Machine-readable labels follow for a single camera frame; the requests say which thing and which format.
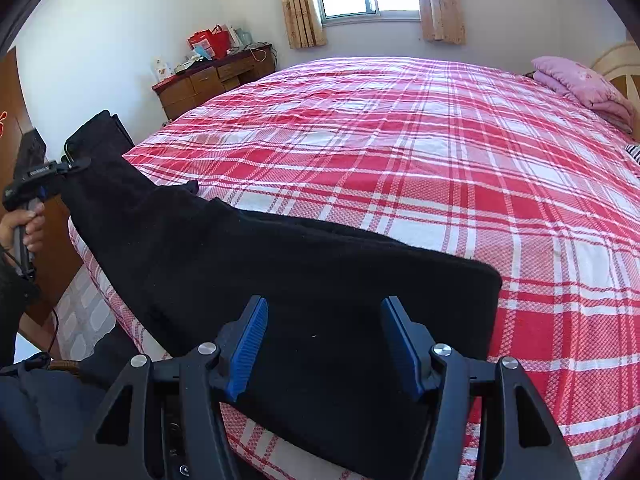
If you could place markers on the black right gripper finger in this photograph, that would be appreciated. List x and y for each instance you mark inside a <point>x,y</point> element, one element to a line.
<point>74,166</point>

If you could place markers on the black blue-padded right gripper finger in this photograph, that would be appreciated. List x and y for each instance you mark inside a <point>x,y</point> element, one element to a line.
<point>519,438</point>
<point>162,420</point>

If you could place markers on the black pants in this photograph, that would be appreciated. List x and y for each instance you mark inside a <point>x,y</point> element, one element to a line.
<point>323,380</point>

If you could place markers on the person's left hand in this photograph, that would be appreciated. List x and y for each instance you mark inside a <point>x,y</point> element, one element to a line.
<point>32,221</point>

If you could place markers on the brown wooden desk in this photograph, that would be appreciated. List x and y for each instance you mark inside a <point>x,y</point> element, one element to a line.
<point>204,80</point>

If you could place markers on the white patterned mattress side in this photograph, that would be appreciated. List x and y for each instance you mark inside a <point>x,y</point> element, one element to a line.
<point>84,318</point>

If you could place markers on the red bag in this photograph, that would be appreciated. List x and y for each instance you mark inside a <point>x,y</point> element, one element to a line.
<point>214,42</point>

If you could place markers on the left beige curtain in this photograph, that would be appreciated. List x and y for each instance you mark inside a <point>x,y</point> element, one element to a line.
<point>303,24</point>

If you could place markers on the beige curtain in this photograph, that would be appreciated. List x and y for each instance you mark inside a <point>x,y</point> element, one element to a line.
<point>442,21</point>
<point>303,24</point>

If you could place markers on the red white plaid bedsheet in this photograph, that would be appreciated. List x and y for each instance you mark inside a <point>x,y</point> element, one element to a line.
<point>470,160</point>

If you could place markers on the striped pillow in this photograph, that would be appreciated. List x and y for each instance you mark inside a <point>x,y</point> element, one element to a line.
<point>633,150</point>

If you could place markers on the folded pink blanket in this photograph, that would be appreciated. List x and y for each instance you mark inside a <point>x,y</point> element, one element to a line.
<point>582,85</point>

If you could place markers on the cream wooden headboard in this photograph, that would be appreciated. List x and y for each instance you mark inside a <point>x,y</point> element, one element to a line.
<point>620,65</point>

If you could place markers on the right beige curtain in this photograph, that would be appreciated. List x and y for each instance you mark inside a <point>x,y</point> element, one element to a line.
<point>442,21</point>

